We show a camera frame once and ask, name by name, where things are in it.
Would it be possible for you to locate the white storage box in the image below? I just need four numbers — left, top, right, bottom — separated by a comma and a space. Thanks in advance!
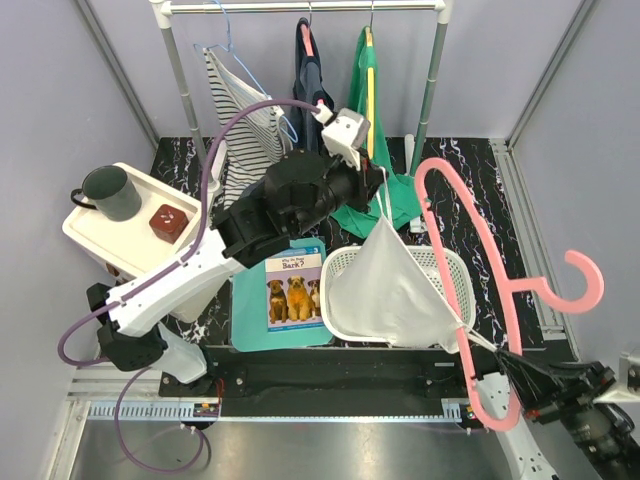
62, 162, 201, 282

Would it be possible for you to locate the dark red cube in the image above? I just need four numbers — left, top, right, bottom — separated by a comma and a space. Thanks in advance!
149, 204, 189, 244

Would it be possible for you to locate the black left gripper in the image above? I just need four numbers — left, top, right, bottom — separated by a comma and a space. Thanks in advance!
291, 146, 390, 237

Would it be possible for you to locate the dog picture book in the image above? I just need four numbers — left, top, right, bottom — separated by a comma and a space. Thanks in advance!
265, 246, 323, 332

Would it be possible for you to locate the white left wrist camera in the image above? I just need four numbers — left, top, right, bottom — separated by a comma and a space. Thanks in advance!
314, 104, 371, 171

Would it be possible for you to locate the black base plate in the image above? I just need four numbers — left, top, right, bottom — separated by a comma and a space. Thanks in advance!
159, 347, 467, 419

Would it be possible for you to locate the striped white tank top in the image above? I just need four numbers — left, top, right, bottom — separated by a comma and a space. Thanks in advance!
203, 48, 293, 207

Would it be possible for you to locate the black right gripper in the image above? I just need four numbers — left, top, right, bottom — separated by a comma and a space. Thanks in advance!
499, 341, 640, 480

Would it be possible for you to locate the coral pink hanger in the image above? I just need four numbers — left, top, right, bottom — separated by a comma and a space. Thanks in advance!
294, 18, 334, 109

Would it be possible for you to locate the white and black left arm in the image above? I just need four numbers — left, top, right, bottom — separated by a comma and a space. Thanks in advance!
97, 150, 389, 396

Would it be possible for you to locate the teal tray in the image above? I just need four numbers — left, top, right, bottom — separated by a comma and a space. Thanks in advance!
230, 238, 333, 353

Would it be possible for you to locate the white perforated plastic basket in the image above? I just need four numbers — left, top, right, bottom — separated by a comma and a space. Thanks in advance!
319, 244, 477, 343

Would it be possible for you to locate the navy blue tank top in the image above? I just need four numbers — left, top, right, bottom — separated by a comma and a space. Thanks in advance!
290, 18, 334, 153

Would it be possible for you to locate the green tank top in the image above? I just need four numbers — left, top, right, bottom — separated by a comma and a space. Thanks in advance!
347, 27, 420, 229

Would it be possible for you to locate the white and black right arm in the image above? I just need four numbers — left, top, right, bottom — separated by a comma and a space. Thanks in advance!
453, 350, 639, 479

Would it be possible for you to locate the light blue wire hanger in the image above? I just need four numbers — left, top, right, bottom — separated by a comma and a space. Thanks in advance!
193, 0, 299, 144

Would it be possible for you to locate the dark grey mug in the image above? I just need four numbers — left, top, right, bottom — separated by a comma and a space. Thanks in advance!
70, 165, 142, 222

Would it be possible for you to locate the pink plastic hanger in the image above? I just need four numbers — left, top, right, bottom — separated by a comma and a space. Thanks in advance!
414, 157, 605, 432

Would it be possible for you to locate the metal clothes rack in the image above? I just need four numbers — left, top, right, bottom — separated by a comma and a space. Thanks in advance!
149, 0, 454, 236

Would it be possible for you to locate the yellow hanger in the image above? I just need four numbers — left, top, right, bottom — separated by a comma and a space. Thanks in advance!
363, 9, 377, 159

